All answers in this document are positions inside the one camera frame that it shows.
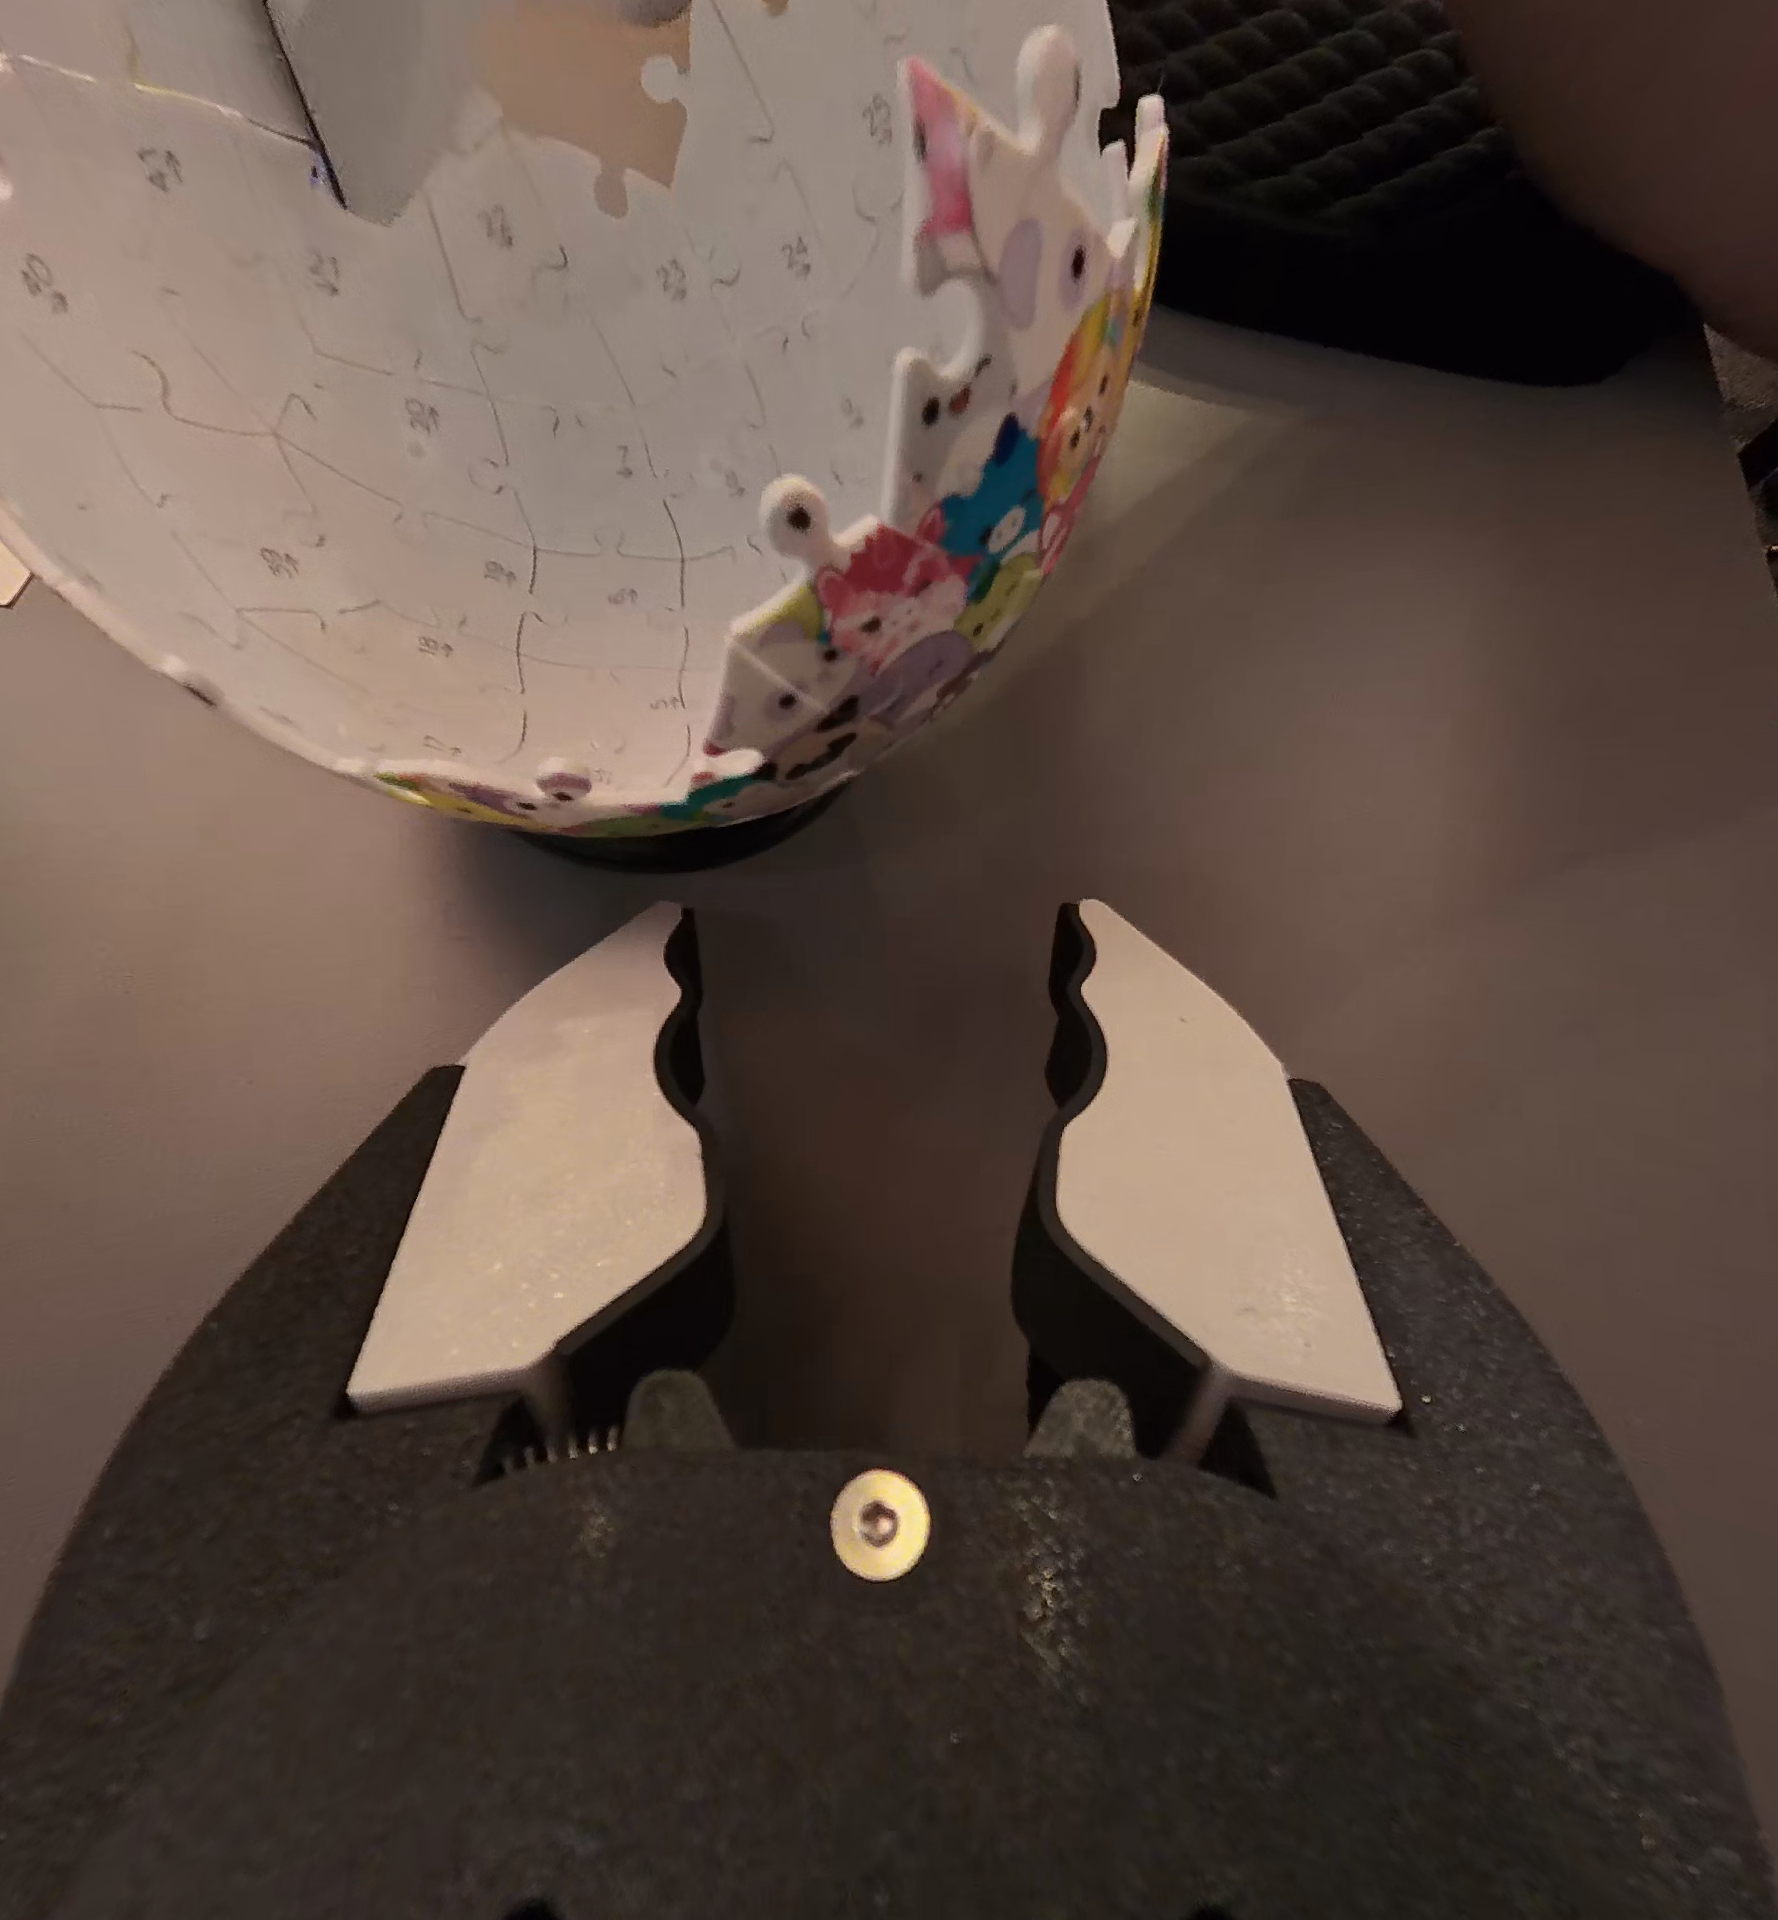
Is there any half-built colourful puzzle ball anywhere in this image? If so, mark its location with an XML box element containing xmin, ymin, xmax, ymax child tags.
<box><xmin>0</xmin><ymin>0</ymin><xmax>1174</xmax><ymax>842</ymax></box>

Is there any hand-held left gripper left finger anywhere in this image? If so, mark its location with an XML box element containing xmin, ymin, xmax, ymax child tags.
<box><xmin>344</xmin><ymin>899</ymin><xmax>737</xmax><ymax>1430</ymax></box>

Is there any black round ball stand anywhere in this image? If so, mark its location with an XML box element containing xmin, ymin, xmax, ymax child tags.
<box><xmin>507</xmin><ymin>775</ymin><xmax>850</xmax><ymax>876</ymax></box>

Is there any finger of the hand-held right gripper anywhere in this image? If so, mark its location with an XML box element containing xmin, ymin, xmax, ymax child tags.
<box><xmin>263</xmin><ymin>0</ymin><xmax>505</xmax><ymax>229</ymax></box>

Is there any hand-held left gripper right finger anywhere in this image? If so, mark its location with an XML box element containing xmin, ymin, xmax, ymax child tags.
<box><xmin>1012</xmin><ymin>895</ymin><xmax>1408</xmax><ymax>1466</ymax></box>

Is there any black padded wrist rest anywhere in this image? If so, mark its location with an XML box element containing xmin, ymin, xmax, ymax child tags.
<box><xmin>1103</xmin><ymin>0</ymin><xmax>1708</xmax><ymax>386</ymax></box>

